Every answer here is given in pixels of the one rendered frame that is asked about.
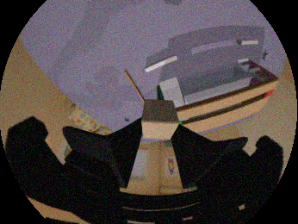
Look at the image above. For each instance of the tan rectangular box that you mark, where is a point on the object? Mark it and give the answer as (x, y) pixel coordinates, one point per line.
(215, 97)

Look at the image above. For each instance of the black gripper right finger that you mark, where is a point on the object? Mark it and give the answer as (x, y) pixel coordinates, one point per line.
(196, 155)

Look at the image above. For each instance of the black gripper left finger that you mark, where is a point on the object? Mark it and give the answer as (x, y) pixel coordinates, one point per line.
(118, 148)

